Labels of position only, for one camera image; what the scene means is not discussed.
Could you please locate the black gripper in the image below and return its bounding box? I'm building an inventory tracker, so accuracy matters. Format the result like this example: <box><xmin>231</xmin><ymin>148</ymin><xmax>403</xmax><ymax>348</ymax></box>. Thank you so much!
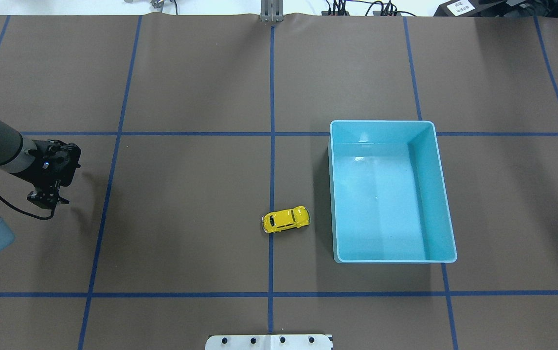
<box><xmin>30</xmin><ymin>140</ymin><xmax>82</xmax><ymax>192</ymax></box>

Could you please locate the yellow beetle toy car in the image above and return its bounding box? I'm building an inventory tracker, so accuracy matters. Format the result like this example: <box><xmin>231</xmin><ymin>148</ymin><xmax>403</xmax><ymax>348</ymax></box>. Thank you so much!
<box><xmin>261</xmin><ymin>206</ymin><xmax>311</xmax><ymax>233</ymax></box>

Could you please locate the turquoise plastic bin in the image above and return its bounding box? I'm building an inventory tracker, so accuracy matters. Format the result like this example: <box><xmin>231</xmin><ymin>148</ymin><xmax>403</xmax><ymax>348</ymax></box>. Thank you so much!
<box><xmin>328</xmin><ymin>120</ymin><xmax>458</xmax><ymax>264</ymax></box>

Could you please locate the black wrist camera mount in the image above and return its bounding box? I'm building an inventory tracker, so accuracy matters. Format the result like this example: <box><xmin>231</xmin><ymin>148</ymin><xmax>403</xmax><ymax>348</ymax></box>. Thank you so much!
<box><xmin>27</xmin><ymin>189</ymin><xmax>70</xmax><ymax>210</ymax></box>

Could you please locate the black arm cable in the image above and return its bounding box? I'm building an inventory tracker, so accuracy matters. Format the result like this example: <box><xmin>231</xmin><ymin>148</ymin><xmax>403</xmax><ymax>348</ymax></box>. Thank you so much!
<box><xmin>0</xmin><ymin>165</ymin><xmax>56</xmax><ymax>221</ymax></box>

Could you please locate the aluminium frame post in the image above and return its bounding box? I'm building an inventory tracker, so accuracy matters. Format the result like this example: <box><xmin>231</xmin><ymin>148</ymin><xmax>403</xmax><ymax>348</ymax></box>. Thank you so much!
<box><xmin>259</xmin><ymin>0</ymin><xmax>285</xmax><ymax>23</ymax></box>

